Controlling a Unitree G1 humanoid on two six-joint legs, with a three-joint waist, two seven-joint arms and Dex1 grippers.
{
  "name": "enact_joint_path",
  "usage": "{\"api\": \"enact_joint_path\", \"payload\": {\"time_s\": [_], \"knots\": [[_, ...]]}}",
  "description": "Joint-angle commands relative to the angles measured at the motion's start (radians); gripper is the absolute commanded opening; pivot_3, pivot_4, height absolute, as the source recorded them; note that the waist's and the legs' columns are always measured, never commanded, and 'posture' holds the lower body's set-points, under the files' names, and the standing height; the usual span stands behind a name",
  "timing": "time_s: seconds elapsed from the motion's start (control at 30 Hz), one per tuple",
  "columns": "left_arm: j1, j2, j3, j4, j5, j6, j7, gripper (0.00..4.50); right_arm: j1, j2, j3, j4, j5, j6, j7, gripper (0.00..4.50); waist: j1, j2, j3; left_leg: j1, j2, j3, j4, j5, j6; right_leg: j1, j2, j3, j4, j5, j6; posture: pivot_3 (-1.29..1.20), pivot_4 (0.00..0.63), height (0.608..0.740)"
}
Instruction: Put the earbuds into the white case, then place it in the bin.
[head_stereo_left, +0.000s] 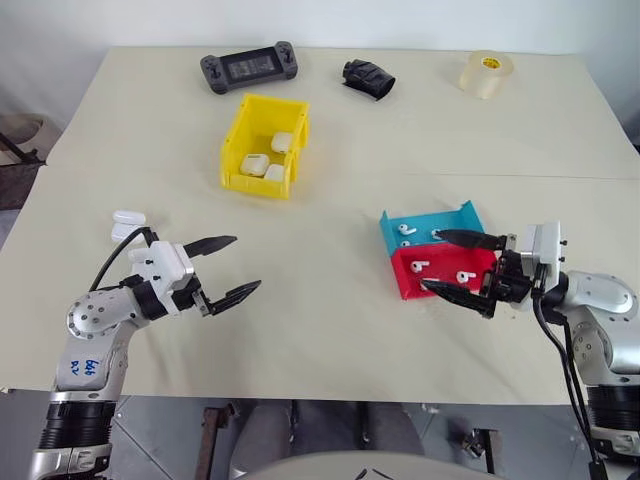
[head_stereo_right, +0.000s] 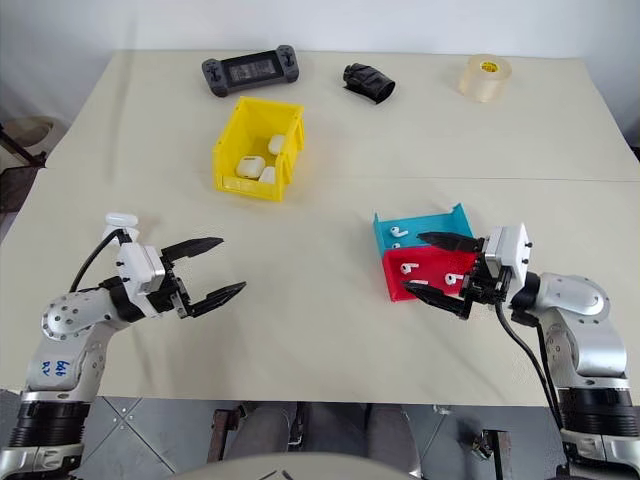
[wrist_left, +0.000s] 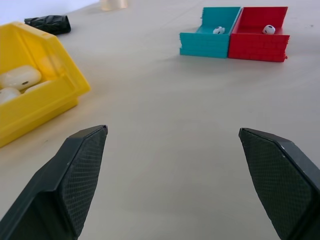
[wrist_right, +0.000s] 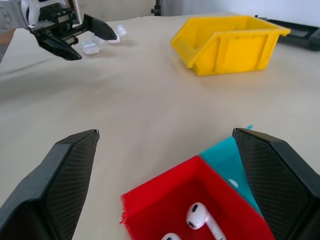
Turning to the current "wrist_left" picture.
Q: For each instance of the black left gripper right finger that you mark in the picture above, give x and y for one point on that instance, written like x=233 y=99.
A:
x=282 y=185

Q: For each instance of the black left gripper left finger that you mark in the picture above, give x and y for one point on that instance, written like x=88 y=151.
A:
x=50 y=180

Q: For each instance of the yellow plastic bin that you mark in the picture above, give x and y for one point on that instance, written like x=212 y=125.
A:
x=37 y=110

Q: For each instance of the red plastic tray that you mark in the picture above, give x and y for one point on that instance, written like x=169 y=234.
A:
x=257 y=48

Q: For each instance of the white earbud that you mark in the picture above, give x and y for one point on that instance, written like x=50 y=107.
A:
x=268 y=29
x=218 y=30

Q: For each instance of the teal plastic tray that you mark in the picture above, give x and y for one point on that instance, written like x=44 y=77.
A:
x=205 y=46

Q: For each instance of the clear tape roll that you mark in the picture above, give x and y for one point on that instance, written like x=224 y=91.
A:
x=113 y=4

